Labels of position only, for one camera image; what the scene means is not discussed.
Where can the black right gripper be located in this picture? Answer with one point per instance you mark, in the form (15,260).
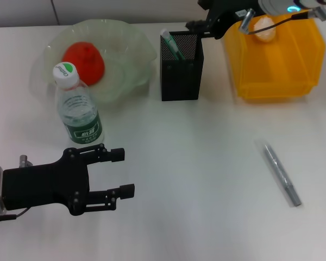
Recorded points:
(225,13)

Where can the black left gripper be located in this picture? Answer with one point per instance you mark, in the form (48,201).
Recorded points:
(46,187)

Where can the mint green utility knife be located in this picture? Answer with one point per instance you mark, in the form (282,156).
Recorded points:
(171,43)

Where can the white paper ball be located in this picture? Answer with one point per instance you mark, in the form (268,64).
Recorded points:
(264,34)

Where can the clear green-label water bottle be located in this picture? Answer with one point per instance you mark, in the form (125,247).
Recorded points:
(81,117)

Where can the orange fruit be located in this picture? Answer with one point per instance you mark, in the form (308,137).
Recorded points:
(84,62)

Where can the silver grey pen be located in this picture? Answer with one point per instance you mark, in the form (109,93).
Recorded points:
(281,174)

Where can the black mesh pen holder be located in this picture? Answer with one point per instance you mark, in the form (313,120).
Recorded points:
(179,81)

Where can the pale green glass fruit plate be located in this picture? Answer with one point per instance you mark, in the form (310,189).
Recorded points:
(125,54)

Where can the yellow plastic storage bin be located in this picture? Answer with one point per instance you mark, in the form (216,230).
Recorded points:
(274,68)

